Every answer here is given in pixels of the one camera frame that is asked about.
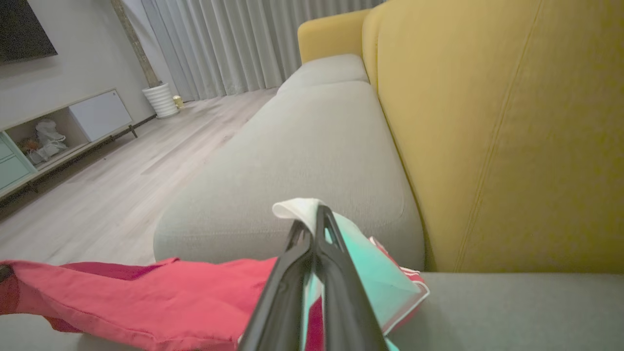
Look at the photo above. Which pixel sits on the white items in cabinet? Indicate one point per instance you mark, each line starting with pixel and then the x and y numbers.
pixel 48 136

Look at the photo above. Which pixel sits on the white ribbed plant pot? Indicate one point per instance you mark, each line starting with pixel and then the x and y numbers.
pixel 161 100

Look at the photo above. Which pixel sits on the red and white jersey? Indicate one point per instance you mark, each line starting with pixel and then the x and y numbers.
pixel 170 297

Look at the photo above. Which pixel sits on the small grey sofa seat cushion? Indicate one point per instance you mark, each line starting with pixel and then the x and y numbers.
pixel 324 70

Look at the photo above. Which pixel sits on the yellow sofa backrest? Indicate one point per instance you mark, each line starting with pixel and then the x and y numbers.
pixel 512 136

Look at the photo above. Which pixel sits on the brown plant trunk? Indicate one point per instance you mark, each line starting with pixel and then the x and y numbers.
pixel 136 48

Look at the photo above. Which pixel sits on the light grey pleated curtain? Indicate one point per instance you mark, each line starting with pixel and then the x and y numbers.
pixel 234 44

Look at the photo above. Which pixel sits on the small colourful cabinet object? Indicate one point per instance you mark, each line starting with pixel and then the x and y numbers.
pixel 29 145

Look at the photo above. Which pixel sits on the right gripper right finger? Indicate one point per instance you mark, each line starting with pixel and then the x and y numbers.
pixel 346 312

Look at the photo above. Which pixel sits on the large grey sofa seat cushion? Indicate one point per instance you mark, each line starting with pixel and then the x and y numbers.
pixel 512 317

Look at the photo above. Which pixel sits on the small gold floor object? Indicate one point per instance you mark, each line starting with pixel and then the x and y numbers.
pixel 178 102

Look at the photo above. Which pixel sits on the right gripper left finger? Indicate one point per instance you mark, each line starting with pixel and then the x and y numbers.
pixel 282 312

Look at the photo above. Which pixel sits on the low white television cabinet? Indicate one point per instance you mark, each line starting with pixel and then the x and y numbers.
pixel 100 114

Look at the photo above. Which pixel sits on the black wall television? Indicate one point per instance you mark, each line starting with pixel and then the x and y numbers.
pixel 19 29

